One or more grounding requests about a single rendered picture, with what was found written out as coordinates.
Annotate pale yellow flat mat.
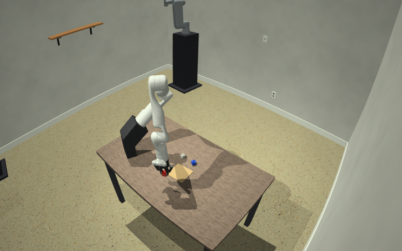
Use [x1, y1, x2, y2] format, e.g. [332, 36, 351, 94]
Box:
[169, 164, 193, 183]

